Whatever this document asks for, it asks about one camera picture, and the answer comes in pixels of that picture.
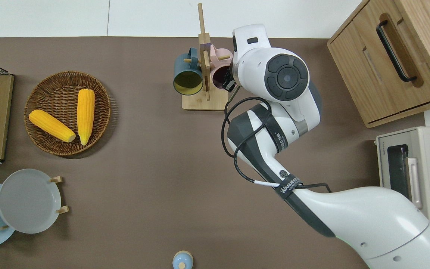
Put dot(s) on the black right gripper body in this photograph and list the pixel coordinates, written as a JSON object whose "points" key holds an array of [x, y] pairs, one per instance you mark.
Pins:
{"points": [[230, 80]]}

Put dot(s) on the pink mug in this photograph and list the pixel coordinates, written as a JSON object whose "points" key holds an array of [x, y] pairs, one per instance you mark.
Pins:
{"points": [[217, 56]]}

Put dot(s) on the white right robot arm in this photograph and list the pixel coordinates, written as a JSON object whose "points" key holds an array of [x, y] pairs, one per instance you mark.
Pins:
{"points": [[349, 213]]}

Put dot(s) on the wooden mug rack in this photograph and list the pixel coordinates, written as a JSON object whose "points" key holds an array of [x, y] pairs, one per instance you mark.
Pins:
{"points": [[209, 102]]}

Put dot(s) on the dark blue mug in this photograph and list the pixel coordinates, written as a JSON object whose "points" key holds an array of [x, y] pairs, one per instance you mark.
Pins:
{"points": [[187, 80]]}

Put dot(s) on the wooden cabinet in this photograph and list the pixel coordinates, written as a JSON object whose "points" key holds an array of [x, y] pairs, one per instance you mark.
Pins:
{"points": [[364, 74]]}

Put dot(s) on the brown table mat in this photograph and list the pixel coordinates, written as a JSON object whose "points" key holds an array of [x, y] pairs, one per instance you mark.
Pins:
{"points": [[144, 186]]}

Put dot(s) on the yellow corn cob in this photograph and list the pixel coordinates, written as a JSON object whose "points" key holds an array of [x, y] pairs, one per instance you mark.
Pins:
{"points": [[86, 112], [50, 125]]}

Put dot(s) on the round wicker basket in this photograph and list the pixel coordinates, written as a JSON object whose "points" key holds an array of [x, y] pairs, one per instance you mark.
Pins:
{"points": [[50, 89]]}

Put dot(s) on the blue round call bell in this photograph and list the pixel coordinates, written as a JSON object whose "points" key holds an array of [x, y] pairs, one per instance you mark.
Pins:
{"points": [[182, 259]]}

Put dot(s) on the wooden plate rack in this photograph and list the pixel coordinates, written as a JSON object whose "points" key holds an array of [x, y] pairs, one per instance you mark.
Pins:
{"points": [[62, 209]]}

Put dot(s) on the grey plate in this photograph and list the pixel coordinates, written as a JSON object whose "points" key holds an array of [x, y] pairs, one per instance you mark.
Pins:
{"points": [[28, 201]]}

